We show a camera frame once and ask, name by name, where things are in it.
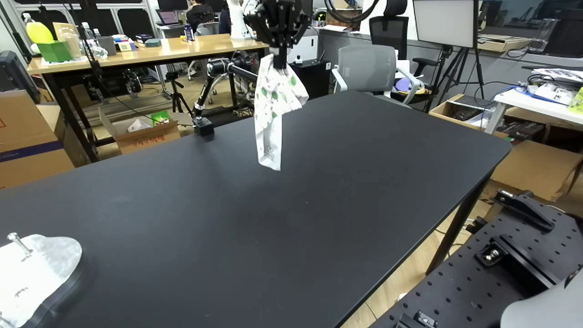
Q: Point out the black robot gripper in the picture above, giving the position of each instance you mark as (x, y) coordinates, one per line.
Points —
(277, 23)

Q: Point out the white green-patterned table cloth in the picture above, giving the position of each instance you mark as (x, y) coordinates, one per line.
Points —
(277, 92)

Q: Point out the grey office chair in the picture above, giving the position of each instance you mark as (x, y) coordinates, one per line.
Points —
(370, 69)

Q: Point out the wooden desk with black legs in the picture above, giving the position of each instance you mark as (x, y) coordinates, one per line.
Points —
(62, 76)

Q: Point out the whiteboard on stand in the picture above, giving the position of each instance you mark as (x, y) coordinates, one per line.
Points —
(450, 27)

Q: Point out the open cardboard box on floor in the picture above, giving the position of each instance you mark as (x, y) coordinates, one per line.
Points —
(140, 132)

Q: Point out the large brown cardboard box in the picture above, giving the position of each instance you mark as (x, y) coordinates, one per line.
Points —
(28, 147)

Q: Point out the black perforated breadboard plate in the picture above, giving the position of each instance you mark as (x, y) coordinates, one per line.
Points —
(463, 295)

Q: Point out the black camera tripod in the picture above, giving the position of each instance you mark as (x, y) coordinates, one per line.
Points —
(177, 100)

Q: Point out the black mounting bracket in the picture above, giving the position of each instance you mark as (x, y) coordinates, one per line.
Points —
(501, 253)

